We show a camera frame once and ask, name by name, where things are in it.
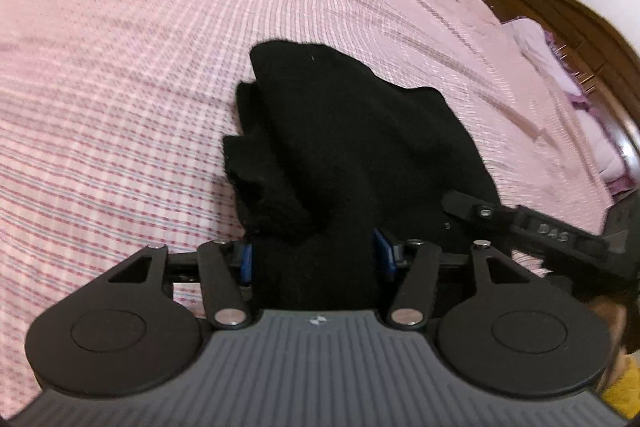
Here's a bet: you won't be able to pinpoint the black garment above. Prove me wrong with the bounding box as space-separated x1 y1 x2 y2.
224 41 499 311

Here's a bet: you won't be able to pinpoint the person's hand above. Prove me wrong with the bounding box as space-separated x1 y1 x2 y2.
587 295 639 395

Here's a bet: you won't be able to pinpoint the light purple pillows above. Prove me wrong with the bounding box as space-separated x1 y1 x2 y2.
502 17 636 195

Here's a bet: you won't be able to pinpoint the wooden headboard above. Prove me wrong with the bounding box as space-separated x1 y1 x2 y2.
479 0 640 148

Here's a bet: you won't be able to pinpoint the pink checkered bed cover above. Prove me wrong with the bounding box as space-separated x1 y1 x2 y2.
1 0 612 417

